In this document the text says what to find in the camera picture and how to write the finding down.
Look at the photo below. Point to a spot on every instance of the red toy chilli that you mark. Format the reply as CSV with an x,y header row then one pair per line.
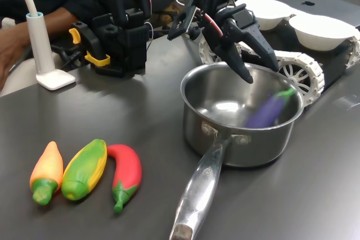
x,y
128,167

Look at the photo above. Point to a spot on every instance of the orange toy carrot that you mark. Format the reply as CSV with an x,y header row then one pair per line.
x,y
47,164

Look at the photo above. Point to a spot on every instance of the white bowl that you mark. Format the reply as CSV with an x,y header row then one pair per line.
x,y
320,35
270,12

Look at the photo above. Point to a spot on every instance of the silver laptop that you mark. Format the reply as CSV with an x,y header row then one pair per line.
x,y
326,1

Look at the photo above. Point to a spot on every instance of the purple toy aubergine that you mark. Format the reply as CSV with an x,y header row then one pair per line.
x,y
267,112

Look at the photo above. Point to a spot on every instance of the yellow green toy corn cob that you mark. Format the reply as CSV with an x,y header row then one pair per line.
x,y
84,169

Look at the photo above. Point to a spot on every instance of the tracked vehicle with white tracks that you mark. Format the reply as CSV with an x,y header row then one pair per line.
x,y
298,68

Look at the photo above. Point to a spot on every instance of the black yellow table clamp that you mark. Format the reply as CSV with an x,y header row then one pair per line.
x,y
97,59

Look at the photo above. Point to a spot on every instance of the white post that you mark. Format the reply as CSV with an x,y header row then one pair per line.
x,y
42,54

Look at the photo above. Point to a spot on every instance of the person's hand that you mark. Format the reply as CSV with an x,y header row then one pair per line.
x,y
9,60

